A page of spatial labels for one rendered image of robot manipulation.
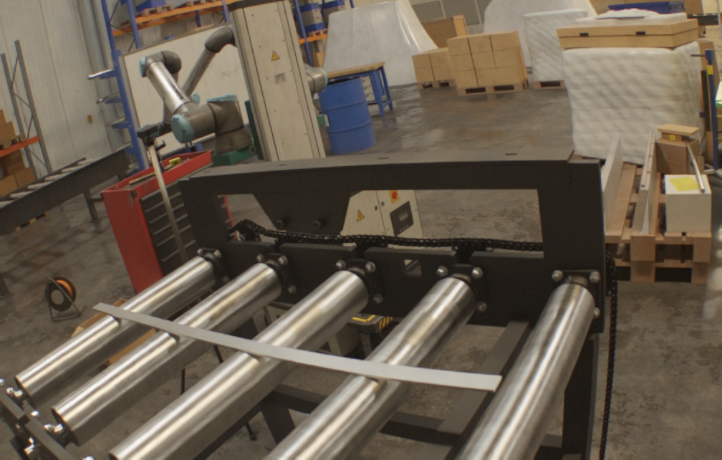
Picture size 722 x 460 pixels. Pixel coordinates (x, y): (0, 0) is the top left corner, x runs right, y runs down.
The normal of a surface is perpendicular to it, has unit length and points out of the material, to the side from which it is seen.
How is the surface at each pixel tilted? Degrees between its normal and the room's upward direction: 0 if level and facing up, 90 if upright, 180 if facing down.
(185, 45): 90
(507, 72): 90
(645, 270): 90
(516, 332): 0
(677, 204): 90
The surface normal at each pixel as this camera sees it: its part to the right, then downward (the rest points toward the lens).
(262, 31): 0.74, 0.07
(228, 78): 0.52, 0.18
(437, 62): -0.51, 0.40
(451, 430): -0.22, -0.92
